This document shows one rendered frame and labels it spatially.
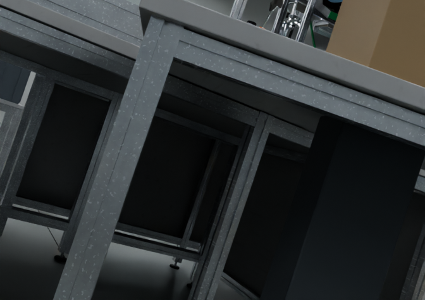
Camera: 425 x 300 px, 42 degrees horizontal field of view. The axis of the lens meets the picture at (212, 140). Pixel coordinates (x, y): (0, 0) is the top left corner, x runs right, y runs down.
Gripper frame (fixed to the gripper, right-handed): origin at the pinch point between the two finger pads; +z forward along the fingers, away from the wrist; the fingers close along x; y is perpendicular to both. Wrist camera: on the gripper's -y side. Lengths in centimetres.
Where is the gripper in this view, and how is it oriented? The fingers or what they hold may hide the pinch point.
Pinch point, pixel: (258, 0)
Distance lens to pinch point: 168.5
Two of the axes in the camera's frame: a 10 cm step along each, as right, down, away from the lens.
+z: -5.3, 6.0, 5.9
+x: 8.4, 3.0, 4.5
